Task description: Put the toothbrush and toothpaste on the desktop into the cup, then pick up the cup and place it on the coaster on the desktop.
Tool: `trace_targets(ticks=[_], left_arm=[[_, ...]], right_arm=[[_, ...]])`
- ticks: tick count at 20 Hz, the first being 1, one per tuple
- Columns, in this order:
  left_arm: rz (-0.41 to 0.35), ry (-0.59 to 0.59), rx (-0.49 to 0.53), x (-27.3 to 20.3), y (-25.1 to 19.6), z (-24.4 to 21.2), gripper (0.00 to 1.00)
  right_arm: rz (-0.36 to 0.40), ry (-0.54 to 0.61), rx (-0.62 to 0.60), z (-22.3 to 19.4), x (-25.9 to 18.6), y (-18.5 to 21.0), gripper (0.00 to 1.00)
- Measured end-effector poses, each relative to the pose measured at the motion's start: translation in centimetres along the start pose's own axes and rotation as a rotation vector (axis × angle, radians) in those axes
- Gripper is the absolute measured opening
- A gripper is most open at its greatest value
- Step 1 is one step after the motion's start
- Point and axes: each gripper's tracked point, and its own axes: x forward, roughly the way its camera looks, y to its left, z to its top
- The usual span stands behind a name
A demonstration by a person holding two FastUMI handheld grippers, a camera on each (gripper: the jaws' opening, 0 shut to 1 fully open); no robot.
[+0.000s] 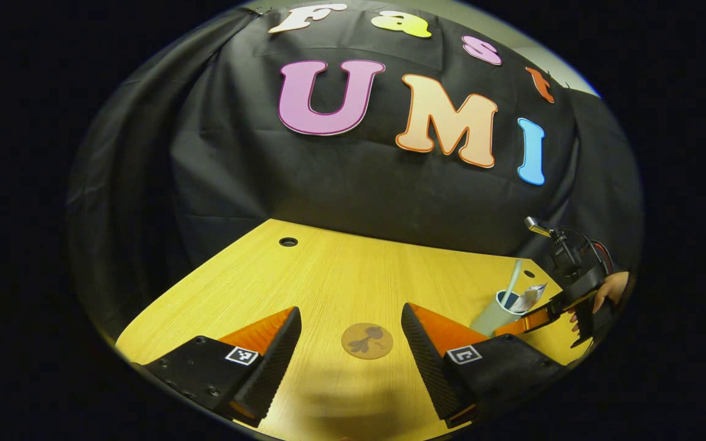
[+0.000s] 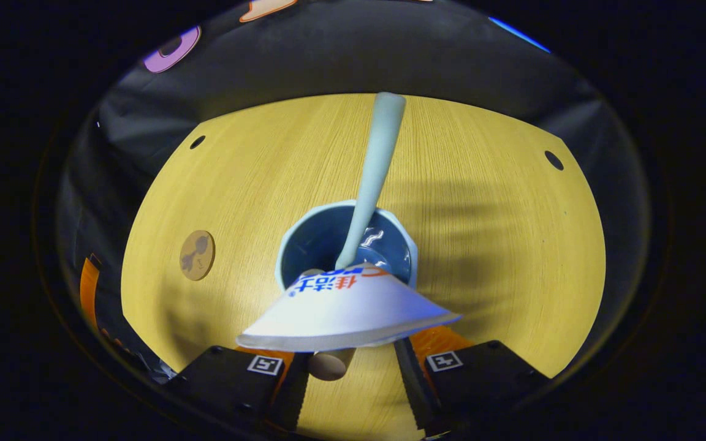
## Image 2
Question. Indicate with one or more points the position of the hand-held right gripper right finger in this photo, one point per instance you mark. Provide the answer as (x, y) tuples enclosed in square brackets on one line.
[(411, 392)]

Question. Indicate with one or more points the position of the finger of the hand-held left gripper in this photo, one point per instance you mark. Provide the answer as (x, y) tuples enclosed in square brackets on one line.
[(89, 294)]

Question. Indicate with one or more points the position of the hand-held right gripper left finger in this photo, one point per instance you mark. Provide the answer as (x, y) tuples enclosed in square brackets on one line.
[(295, 398)]

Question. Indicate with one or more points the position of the white toothpaste tube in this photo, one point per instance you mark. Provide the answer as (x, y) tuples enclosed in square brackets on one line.
[(347, 312)]

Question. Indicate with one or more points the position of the round cork coaster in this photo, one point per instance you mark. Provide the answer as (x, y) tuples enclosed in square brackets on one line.
[(197, 255)]

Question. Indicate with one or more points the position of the pale green toothbrush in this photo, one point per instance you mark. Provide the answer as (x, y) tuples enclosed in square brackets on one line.
[(380, 153)]

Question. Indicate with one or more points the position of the wooden desktop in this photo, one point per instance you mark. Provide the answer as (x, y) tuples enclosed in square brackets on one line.
[(482, 275)]

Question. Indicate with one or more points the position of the black backdrop cloth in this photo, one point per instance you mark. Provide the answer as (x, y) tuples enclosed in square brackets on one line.
[(390, 55)]

